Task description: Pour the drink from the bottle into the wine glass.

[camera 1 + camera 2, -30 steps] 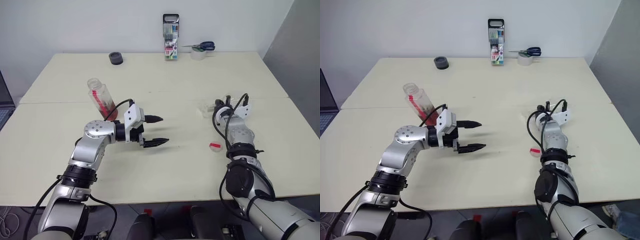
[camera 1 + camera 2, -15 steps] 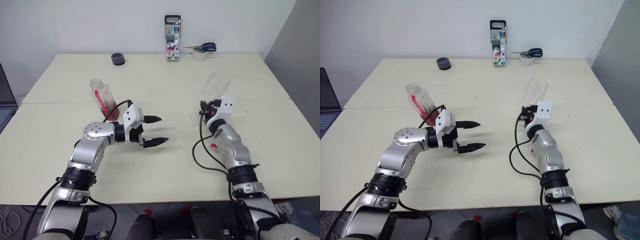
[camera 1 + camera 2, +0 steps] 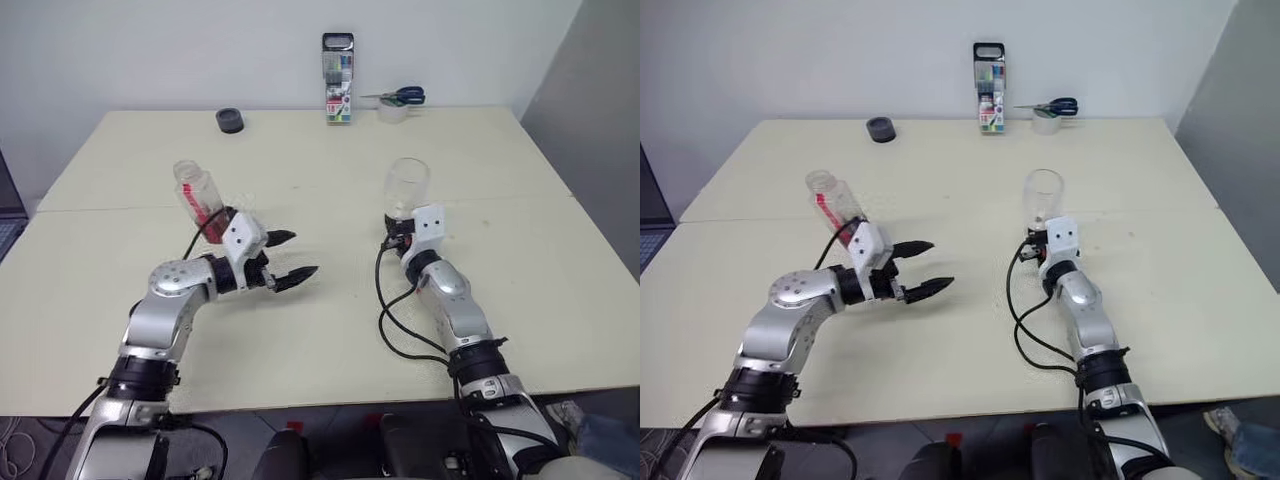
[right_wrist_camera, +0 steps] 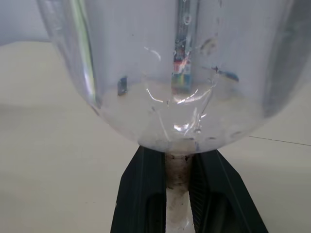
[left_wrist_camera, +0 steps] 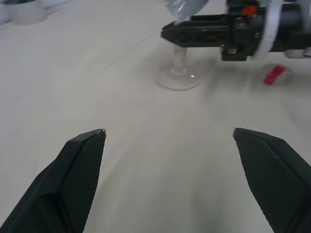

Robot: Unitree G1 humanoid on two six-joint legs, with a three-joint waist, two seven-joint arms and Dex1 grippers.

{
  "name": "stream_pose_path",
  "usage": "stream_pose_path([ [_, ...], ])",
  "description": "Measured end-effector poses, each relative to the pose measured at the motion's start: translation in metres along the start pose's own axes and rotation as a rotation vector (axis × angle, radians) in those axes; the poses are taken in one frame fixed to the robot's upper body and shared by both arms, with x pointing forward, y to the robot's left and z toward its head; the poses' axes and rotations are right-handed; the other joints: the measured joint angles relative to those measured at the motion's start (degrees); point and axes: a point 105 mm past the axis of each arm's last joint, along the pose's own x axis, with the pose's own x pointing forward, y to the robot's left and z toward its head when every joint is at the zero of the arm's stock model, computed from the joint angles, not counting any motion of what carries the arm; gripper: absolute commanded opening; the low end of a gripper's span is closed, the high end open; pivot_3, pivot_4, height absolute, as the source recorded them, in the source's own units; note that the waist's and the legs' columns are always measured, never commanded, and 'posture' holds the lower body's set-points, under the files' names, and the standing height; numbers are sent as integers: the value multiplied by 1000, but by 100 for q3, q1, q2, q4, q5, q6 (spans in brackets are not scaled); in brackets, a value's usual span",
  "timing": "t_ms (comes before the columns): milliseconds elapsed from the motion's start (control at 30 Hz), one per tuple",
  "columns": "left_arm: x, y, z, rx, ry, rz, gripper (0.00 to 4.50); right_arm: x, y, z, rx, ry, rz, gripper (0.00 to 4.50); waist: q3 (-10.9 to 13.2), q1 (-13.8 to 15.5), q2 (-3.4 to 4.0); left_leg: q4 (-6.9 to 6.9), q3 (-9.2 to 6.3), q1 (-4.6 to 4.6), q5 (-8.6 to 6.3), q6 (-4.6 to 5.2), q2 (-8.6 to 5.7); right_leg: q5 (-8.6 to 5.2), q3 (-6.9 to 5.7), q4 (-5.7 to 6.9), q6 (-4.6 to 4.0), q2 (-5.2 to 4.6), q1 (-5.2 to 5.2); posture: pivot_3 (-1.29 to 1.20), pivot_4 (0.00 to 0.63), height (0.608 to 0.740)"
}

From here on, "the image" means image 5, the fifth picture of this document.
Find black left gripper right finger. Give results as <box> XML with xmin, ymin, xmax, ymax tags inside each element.
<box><xmin>232</xmin><ymin>127</ymin><xmax>311</xmax><ymax>233</ymax></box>

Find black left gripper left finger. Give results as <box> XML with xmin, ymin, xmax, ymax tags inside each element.
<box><xmin>0</xmin><ymin>128</ymin><xmax>107</xmax><ymax>233</ymax></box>

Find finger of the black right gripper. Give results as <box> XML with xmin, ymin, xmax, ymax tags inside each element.
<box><xmin>160</xmin><ymin>20</ymin><xmax>232</xmax><ymax>48</ymax></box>
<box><xmin>189</xmin><ymin>14</ymin><xmax>230</xmax><ymax>23</ymax></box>

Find clear plastic wine glass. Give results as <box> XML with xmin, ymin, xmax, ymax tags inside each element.
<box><xmin>155</xmin><ymin>0</ymin><xmax>210</xmax><ymax>92</ymax></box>

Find clear bottle with red label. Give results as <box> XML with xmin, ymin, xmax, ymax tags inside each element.
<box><xmin>260</xmin><ymin>63</ymin><xmax>294</xmax><ymax>86</ymax></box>

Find white container with green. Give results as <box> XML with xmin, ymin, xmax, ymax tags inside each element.
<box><xmin>4</xmin><ymin>0</ymin><xmax>47</xmax><ymax>25</ymax></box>

